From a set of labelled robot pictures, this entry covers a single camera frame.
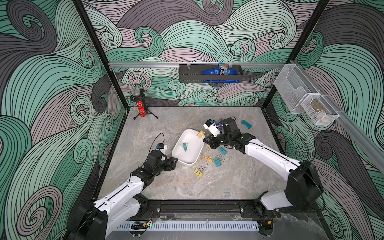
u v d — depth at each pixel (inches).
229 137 25.1
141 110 39.9
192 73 37.5
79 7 28.1
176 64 38.1
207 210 29.4
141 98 39.7
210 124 28.6
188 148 37.7
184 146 37.4
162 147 29.9
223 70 35.4
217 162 34.7
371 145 20.2
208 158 35.2
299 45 33.1
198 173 32.9
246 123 43.2
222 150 36.4
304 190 16.6
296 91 29.8
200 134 31.9
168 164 29.2
